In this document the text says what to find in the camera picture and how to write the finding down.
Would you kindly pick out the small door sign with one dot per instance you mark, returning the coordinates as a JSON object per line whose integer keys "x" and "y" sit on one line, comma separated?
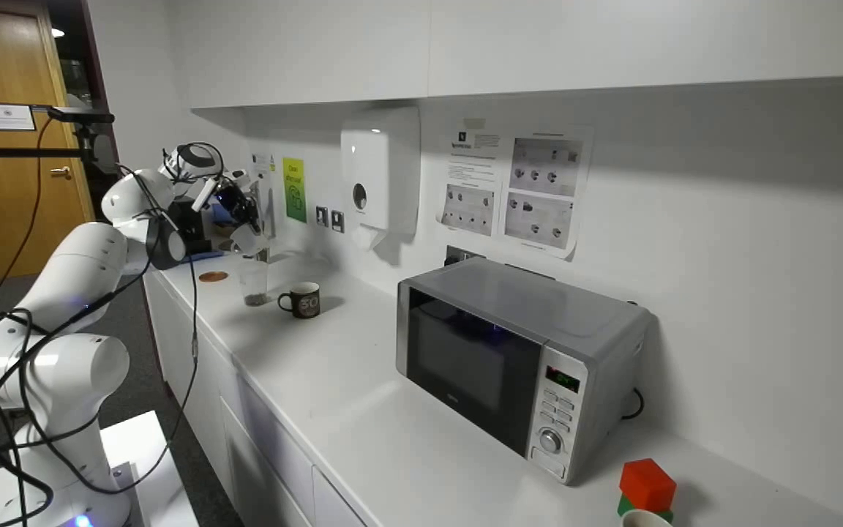
{"x": 7, "y": 114}

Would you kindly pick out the silver microwave oven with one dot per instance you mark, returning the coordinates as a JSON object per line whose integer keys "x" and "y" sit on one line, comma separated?
{"x": 539, "y": 322}

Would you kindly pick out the steel wall socket plate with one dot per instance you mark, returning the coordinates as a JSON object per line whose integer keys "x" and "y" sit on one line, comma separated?
{"x": 338, "y": 221}
{"x": 321, "y": 214}

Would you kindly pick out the white paper towel dispenser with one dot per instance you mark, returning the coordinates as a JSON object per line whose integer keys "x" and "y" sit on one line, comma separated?
{"x": 372, "y": 177}

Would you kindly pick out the white text notice sheet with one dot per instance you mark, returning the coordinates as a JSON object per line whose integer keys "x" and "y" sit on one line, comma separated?
{"x": 473, "y": 157}

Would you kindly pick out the dark mug with white inside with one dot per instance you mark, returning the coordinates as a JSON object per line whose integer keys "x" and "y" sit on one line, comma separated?
{"x": 305, "y": 300}

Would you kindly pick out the red block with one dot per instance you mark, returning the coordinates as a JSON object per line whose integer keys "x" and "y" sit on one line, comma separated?
{"x": 648, "y": 480}

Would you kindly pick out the white lower counter cabinets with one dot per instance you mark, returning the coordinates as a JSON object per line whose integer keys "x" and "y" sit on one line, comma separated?
{"x": 198, "y": 389}

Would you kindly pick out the wooden door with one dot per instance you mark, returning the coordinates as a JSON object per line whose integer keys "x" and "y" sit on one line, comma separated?
{"x": 2, "y": 214}

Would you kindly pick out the green and yellow wall sign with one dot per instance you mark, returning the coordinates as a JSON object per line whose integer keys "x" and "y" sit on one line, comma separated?
{"x": 293, "y": 192}

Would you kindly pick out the photo instruction sheet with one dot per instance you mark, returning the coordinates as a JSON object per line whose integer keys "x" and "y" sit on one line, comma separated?
{"x": 468, "y": 208}
{"x": 539, "y": 217}

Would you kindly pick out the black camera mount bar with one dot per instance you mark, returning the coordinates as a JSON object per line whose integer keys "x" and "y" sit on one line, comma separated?
{"x": 21, "y": 151}

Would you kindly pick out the black camera on mount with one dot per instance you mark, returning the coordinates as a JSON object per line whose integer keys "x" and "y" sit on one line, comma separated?
{"x": 85, "y": 114}

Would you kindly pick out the white robot base table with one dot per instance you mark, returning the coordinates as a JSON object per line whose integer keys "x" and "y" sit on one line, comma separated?
{"x": 160, "y": 470}

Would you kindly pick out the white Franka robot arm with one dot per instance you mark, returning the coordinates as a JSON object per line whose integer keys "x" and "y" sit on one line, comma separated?
{"x": 81, "y": 283}

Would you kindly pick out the green block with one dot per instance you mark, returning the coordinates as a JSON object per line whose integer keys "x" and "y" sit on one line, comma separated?
{"x": 624, "y": 504}

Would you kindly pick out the wall power sockets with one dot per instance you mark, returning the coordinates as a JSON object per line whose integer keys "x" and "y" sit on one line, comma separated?
{"x": 546, "y": 164}

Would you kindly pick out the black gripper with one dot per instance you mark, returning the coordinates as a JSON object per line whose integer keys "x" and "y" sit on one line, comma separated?
{"x": 230, "y": 204}

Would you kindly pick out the brown coins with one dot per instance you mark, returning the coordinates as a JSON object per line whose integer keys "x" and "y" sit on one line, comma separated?
{"x": 255, "y": 300}

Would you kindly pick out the white upper wall cabinets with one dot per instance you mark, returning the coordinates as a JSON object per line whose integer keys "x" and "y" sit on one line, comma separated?
{"x": 539, "y": 44}

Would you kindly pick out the clear plastic cup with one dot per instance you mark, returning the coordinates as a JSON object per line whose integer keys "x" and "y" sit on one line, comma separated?
{"x": 255, "y": 283}

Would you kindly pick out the brown disc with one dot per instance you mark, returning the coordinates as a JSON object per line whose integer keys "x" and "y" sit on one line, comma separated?
{"x": 211, "y": 277}

